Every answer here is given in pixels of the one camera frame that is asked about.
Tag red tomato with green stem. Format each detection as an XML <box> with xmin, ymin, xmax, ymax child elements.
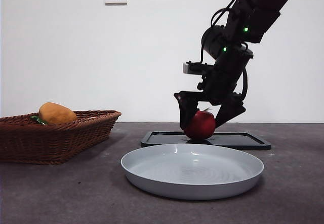
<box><xmin>183</xmin><ymin>109</ymin><xmax>216</xmax><ymax>140</ymax></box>

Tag black rectangular tray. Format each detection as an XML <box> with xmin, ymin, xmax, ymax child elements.
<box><xmin>140</xmin><ymin>131</ymin><xmax>272</xmax><ymax>151</ymax></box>

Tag pale grey round plate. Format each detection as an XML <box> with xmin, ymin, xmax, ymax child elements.
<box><xmin>120</xmin><ymin>143</ymin><xmax>265</xmax><ymax>201</ymax></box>

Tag brown wicker basket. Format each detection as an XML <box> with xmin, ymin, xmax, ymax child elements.
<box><xmin>0</xmin><ymin>110</ymin><xmax>122</xmax><ymax>166</ymax></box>

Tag green chili pepper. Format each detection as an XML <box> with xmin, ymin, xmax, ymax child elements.
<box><xmin>30</xmin><ymin>116</ymin><xmax>49</xmax><ymax>126</ymax></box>

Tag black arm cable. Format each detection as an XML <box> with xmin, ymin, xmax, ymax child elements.
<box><xmin>210</xmin><ymin>0</ymin><xmax>251</xmax><ymax>29</ymax></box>
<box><xmin>199</xmin><ymin>35</ymin><xmax>205</xmax><ymax>64</ymax></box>
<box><xmin>241</xmin><ymin>66</ymin><xmax>249</xmax><ymax>100</ymax></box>

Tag pale grey right camera box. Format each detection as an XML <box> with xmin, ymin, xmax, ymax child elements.
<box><xmin>182</xmin><ymin>61</ymin><xmax>195</xmax><ymax>75</ymax></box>

